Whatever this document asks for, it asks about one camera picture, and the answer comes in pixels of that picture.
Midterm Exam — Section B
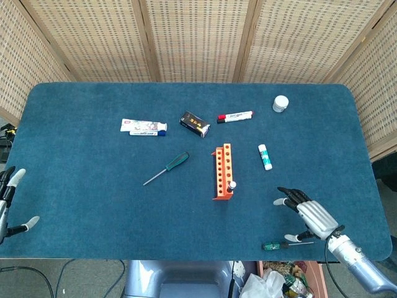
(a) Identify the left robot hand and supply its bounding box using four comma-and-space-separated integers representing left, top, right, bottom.
0, 166, 40, 246

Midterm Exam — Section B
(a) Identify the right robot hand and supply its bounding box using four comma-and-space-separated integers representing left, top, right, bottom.
272, 186, 346, 242

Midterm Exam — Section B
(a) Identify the small green handled screwdriver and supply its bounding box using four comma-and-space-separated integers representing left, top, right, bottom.
262, 240, 314, 251

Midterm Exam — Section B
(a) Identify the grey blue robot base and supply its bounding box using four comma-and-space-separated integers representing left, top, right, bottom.
123, 260, 236, 298

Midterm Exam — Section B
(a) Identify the pink storage box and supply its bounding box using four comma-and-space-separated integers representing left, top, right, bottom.
257, 260, 329, 298

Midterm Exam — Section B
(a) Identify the green bottle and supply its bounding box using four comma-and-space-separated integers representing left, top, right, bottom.
283, 273, 314, 298

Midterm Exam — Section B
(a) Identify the black floor equipment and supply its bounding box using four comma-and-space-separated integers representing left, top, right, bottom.
0, 123, 18, 162

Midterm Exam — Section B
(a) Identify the white green glue stick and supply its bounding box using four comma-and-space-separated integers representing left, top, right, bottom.
257, 144, 274, 171

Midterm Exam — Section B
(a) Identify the white plastic bag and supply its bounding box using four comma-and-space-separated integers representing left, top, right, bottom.
240, 268, 286, 298

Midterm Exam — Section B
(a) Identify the blue felt table cover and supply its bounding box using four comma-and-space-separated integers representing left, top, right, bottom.
0, 82, 393, 261

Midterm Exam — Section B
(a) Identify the orange tool holder rack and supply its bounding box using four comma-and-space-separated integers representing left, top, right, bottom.
210, 143, 235, 201

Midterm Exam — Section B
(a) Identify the small white jar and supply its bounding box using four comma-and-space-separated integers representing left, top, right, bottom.
272, 95, 290, 113

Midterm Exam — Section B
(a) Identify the red capped white marker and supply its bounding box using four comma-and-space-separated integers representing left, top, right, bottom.
218, 111, 254, 121

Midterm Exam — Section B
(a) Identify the black capped white marker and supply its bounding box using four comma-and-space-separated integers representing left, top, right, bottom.
216, 117, 246, 125

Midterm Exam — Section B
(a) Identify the rattan folding screen panel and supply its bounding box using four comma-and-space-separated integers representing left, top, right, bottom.
322, 6, 397, 162
0, 0, 74, 127
232, 0, 397, 84
18, 0, 161, 83
138, 0, 258, 84

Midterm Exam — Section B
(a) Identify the large green black screwdriver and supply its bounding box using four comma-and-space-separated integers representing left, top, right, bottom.
142, 151, 190, 187

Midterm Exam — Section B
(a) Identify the black cardboard box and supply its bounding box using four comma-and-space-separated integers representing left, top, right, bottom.
179, 111, 211, 139

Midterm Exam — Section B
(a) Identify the white toothpaste tube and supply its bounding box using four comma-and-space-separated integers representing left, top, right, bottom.
120, 118, 168, 133

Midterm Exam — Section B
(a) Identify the blue capped white marker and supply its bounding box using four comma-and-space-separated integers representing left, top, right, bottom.
128, 130, 166, 137

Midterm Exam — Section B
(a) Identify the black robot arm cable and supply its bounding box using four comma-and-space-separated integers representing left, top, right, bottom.
324, 228, 351, 298

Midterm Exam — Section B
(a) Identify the black floor cable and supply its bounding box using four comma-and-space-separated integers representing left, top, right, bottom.
55, 259, 77, 298
0, 266, 55, 298
102, 260, 127, 298

